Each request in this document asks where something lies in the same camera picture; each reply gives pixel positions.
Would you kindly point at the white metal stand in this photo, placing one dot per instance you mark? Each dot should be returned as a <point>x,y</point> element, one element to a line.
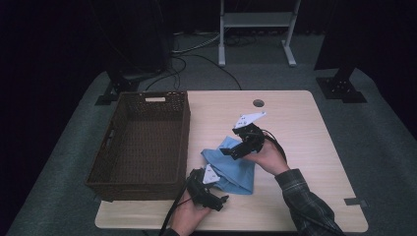
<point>257,19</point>

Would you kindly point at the person's right hand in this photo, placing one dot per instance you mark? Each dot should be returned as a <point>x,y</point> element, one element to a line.
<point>268,160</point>

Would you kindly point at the light blue shirt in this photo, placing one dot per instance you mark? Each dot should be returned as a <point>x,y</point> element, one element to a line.
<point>236,173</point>

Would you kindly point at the brown woven basket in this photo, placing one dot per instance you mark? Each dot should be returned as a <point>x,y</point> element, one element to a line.
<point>147,137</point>

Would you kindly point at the black equipment box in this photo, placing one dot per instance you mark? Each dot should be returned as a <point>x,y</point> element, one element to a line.
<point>141,39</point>

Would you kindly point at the black stand base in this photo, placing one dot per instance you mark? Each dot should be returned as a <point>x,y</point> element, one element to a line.
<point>119,86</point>
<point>341,88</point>

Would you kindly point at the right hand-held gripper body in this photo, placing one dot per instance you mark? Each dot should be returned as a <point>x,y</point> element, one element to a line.
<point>250,137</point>

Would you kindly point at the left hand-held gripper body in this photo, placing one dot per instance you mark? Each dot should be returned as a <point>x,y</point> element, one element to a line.
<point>198,190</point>

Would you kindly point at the grey tape strip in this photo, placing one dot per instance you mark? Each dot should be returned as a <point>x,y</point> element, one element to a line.
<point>355,202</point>

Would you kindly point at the person's left hand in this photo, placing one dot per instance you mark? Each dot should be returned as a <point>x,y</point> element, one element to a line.
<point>188,216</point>

